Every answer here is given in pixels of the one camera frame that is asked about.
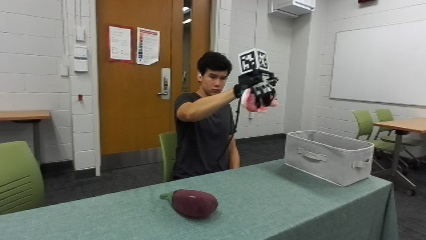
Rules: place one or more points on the red wall fire alarm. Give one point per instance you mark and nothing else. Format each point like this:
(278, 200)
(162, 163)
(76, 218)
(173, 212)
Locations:
(80, 97)

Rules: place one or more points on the white whiteboard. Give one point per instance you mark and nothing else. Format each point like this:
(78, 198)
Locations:
(379, 65)

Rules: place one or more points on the wooden table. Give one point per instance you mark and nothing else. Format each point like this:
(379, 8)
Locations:
(400, 146)
(24, 120)

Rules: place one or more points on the colourful paper notice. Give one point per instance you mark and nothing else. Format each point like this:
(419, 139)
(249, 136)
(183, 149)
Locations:
(148, 46)

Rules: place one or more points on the white wall switch panel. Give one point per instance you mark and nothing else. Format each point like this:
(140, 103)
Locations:
(80, 50)

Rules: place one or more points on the white marker cube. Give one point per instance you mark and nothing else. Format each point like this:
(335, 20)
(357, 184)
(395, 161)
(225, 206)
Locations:
(253, 60)

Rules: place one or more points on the green tablecloth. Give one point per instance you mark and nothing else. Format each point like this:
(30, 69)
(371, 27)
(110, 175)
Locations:
(213, 206)

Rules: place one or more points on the purple eggplant soft toy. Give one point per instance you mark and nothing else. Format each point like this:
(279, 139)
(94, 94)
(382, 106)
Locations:
(191, 202)

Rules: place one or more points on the green chair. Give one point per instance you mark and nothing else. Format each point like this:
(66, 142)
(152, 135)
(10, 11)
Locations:
(17, 176)
(168, 155)
(370, 133)
(392, 130)

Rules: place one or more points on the white air conditioner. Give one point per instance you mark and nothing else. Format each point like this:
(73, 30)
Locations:
(290, 7)

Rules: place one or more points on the white fabric storage bin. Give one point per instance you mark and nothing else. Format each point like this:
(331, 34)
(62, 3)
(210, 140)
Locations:
(327, 156)

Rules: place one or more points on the red framed paper notice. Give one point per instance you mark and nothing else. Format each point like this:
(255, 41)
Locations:
(120, 43)

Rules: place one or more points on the the person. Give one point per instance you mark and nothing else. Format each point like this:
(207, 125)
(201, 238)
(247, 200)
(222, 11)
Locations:
(205, 126)

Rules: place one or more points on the wooden door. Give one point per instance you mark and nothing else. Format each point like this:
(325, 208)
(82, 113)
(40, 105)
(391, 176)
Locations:
(133, 76)

